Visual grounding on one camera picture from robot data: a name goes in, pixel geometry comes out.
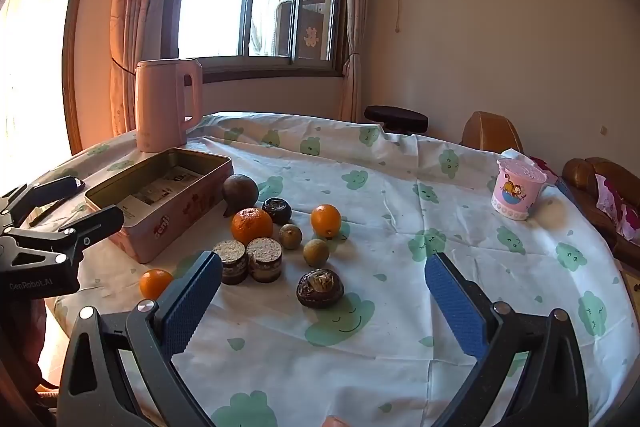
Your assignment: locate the pink metal tin box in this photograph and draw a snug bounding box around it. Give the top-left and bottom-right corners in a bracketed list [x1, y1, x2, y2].
[84, 147, 234, 265]

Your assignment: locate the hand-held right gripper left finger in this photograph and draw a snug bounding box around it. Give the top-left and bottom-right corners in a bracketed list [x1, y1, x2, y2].
[57, 251, 223, 427]

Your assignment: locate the brown leather sofa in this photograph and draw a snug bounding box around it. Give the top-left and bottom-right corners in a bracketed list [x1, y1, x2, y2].
[562, 157, 640, 273]

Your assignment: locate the small brown-green fruit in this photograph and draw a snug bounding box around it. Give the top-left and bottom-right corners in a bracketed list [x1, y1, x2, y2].
[278, 224, 302, 251]

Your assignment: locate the white tablecloth green cloud print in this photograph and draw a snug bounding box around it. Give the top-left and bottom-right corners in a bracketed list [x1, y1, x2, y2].
[30, 111, 638, 427]

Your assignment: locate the pink patterned curtain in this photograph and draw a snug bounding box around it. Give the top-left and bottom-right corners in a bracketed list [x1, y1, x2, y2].
[340, 0, 383, 122]
[109, 0, 198, 138]

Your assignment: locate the small orange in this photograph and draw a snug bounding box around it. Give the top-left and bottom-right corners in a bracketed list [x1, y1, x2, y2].
[139, 269, 174, 301]

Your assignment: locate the round rice cake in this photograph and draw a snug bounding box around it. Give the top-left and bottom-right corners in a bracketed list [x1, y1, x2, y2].
[212, 239, 249, 286]
[246, 237, 283, 283]

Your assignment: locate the wooden door frame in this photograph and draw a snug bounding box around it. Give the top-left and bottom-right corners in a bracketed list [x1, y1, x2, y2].
[60, 0, 116, 155]

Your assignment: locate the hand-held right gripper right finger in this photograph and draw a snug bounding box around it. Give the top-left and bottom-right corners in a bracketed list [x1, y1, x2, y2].
[424, 252, 591, 427]

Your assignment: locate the smooth orange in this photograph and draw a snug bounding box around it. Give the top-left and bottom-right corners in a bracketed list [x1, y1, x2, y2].
[310, 204, 342, 239]

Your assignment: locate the dark wrinkled dried fruit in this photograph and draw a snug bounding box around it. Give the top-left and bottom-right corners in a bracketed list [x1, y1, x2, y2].
[262, 197, 293, 225]

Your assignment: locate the pink cartoon cup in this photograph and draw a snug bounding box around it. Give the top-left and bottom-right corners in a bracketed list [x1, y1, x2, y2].
[490, 158, 549, 222]

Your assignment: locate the large wrinkled mandarin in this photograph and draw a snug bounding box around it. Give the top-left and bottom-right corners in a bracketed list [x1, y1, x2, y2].
[230, 207, 274, 246]

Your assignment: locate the dark brown round fruit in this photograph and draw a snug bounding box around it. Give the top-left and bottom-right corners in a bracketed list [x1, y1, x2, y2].
[221, 174, 260, 218]

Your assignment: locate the brown leather chair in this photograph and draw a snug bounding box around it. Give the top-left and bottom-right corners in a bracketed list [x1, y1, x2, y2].
[460, 111, 525, 155]

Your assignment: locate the black round stool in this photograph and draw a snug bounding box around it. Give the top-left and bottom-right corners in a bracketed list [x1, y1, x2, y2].
[364, 105, 430, 136]

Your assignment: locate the pink cloth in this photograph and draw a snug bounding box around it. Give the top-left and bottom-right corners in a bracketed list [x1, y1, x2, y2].
[595, 174, 640, 240]

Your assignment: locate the brown-green round fruit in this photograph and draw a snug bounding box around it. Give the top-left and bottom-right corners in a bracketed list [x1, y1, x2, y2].
[303, 239, 331, 268]

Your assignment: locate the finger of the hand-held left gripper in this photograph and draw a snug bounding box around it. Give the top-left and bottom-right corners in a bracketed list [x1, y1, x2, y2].
[0, 205, 125, 265]
[0, 176, 86, 233]

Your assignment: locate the newspaper liner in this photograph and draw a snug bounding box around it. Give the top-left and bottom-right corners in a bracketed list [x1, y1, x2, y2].
[120, 166, 203, 208]

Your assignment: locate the pink electric kettle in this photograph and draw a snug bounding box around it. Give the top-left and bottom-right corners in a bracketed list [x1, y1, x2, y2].
[135, 58, 204, 154]

